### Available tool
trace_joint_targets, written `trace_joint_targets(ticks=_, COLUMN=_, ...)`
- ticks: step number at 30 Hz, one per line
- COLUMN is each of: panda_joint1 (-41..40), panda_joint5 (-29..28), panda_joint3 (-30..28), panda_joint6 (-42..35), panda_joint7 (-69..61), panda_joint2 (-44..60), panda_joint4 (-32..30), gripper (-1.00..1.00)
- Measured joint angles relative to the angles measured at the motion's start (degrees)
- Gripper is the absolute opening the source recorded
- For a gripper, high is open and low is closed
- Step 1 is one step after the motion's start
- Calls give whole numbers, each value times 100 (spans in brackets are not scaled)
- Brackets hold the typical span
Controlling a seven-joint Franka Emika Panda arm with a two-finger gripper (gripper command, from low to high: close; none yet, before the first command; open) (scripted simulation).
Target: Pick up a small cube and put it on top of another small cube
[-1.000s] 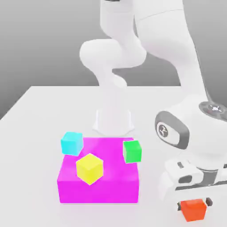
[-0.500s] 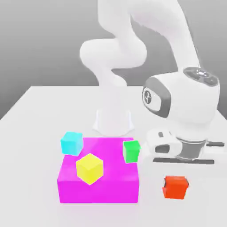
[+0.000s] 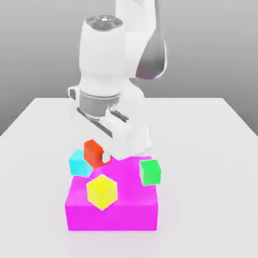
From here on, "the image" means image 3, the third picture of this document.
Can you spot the large magenta box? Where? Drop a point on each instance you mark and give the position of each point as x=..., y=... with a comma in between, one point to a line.
x=121, y=213

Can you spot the small cyan cube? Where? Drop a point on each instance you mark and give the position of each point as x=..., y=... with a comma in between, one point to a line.
x=79, y=165

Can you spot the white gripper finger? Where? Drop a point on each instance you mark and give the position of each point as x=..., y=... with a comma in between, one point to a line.
x=106, y=157

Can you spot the small green cube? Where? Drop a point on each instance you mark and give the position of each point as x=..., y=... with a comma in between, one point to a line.
x=150, y=172

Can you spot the small yellow cube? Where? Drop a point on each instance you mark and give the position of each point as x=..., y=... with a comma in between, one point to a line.
x=101, y=191

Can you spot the small red cube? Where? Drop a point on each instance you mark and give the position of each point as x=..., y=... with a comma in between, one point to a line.
x=92, y=154

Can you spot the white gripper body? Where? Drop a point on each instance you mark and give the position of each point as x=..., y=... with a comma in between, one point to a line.
x=119, y=133

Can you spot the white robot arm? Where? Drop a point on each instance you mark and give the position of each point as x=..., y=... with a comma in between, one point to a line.
x=100, y=60

